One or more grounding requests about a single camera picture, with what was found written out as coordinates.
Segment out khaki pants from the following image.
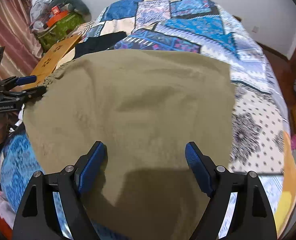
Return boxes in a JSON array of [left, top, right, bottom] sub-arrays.
[[23, 49, 235, 239]]

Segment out cardboard box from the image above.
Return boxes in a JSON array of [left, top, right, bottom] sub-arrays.
[[22, 35, 81, 90]]

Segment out striped pink curtain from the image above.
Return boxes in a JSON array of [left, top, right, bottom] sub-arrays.
[[0, 0, 43, 79]]

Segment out green bag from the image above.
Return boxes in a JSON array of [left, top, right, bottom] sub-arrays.
[[36, 12, 85, 52]]

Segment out blue patchwork bedspread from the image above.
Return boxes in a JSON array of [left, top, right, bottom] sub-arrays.
[[0, 0, 296, 239]]

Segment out black folded pants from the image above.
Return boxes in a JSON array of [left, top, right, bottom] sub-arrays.
[[73, 31, 127, 59]]

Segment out orange box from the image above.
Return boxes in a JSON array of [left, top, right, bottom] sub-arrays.
[[46, 5, 68, 27]]

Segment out grey plush toy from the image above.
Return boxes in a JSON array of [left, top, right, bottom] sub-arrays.
[[47, 0, 90, 15]]

